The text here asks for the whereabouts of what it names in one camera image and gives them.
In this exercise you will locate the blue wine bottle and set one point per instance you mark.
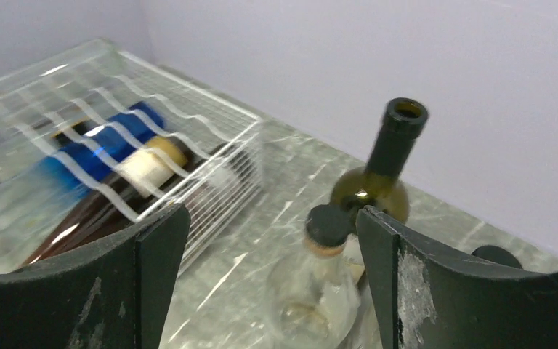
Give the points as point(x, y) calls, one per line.
point(37, 190)

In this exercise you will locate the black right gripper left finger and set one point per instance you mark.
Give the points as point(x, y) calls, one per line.
point(114, 292)

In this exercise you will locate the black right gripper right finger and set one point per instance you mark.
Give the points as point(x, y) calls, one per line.
point(427, 294)

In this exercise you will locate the white wire wine rack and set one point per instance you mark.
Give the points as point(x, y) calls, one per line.
point(96, 77)

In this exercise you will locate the brown bottle gold foil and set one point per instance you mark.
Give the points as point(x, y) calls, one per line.
point(95, 217)

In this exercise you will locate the dark green labelled wine bottle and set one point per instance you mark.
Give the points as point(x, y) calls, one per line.
point(377, 183)

